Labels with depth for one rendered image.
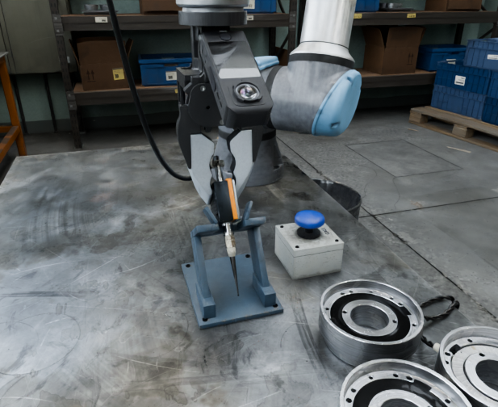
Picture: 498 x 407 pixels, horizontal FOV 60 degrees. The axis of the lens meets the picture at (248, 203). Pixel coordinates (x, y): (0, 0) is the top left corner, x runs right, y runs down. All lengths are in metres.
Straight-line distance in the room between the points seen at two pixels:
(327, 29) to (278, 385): 0.57
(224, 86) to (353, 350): 0.28
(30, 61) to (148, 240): 3.50
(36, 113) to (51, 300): 3.88
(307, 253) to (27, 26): 3.68
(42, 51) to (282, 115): 3.42
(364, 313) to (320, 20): 0.49
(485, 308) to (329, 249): 1.50
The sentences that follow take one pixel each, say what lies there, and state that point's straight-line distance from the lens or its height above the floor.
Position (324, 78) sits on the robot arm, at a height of 1.01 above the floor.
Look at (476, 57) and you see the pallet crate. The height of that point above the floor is 0.66.
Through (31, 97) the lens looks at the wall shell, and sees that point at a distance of 4.39.
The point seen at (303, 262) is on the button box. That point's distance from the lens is 0.57.
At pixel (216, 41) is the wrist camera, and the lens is 0.46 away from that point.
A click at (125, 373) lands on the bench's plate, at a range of 0.47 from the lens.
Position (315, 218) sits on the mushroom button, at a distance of 0.57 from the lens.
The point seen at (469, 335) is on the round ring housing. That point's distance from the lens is 0.50.
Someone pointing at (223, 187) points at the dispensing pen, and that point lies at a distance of 0.50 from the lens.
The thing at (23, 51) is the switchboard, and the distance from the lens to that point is 4.10.
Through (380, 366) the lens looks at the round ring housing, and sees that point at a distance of 0.43.
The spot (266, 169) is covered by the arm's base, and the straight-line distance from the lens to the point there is 0.84.
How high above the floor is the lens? 1.13
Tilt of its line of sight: 26 degrees down
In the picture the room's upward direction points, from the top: straight up
